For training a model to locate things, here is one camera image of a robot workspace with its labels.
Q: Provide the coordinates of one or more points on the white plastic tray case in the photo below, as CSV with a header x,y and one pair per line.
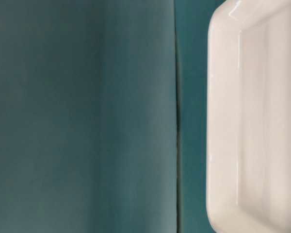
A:
x,y
248,187

